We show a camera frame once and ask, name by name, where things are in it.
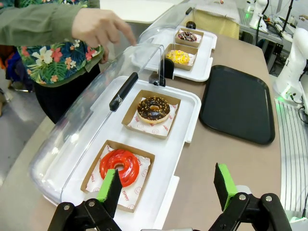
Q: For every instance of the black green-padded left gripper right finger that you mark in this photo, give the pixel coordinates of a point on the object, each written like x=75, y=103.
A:
x=226, y=183

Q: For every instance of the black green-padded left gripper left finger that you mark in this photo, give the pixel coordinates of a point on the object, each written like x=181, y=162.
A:
x=110, y=192

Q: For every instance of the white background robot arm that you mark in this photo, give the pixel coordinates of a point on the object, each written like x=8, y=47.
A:
x=258, y=12

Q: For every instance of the person's left forearm green sleeve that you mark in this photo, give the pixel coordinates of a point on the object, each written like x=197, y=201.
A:
x=38, y=21

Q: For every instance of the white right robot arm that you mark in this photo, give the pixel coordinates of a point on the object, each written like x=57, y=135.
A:
x=293, y=62

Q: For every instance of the brown cardboard donut tray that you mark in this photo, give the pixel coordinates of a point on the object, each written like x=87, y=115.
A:
x=183, y=66
x=131, y=115
x=190, y=43
x=96, y=168

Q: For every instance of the red glazed donut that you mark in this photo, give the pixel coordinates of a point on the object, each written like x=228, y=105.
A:
x=120, y=166

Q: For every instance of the black serving tray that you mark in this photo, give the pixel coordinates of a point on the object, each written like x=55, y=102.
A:
x=237, y=103

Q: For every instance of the chocolate donut with nut crumbs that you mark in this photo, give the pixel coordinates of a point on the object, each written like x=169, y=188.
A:
x=154, y=109

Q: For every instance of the yellow sprinkled donut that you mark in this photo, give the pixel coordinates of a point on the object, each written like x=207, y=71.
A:
x=178, y=56

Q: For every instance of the chocolate donut colourful sprinkles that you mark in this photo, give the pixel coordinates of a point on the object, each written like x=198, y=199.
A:
x=187, y=36

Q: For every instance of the person's left hand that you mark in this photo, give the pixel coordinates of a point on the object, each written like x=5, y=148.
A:
x=96, y=26

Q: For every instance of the white red-printed paper liner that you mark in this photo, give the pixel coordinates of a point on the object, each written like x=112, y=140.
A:
x=142, y=175
x=166, y=125

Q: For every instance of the white display case base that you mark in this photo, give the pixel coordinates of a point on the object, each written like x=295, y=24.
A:
x=168, y=156
x=204, y=55

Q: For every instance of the white striped mat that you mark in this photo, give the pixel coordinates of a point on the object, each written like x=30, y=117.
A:
x=293, y=154

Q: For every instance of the clear plastic case lid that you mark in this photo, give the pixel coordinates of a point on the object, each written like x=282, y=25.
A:
x=163, y=24
x=96, y=101

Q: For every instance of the black lid hinge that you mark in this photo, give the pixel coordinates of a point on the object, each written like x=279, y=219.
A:
x=168, y=68
x=191, y=24

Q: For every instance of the person's torso floral shirt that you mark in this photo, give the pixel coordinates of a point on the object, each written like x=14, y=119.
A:
x=57, y=60

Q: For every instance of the yellow tablecloth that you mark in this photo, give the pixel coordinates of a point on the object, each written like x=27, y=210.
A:
x=216, y=25

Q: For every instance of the white mesh mat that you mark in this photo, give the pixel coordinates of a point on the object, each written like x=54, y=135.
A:
x=216, y=9

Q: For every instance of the white background table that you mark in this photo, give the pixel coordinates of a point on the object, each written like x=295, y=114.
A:
x=134, y=9

